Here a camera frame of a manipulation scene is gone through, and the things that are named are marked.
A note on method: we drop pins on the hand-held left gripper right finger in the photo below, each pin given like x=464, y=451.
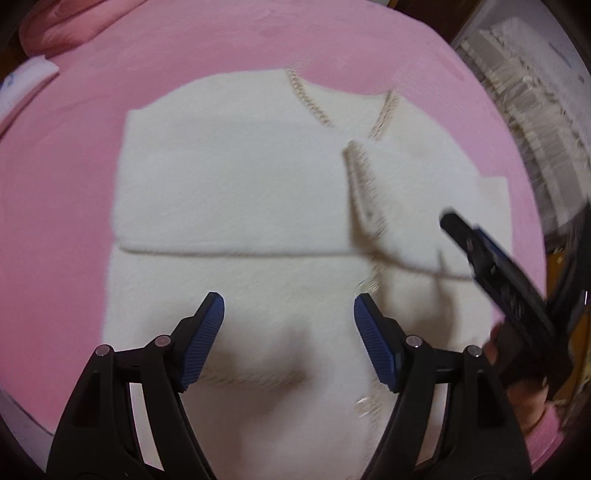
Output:
x=374, y=342

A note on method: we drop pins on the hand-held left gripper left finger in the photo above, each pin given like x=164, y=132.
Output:
x=203, y=342

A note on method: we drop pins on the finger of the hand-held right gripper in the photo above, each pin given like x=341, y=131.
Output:
x=489, y=258

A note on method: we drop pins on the white knit sweater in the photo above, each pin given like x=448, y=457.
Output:
x=231, y=184

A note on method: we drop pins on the person's right hand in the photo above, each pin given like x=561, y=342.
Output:
x=526, y=406

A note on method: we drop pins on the cream lace furniture cover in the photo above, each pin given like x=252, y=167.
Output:
x=531, y=92

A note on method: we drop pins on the pink bed blanket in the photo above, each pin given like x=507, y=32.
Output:
x=60, y=240

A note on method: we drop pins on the small white printed pillow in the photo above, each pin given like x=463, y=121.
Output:
x=23, y=87

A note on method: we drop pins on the folded pink quilt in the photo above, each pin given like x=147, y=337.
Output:
x=69, y=23

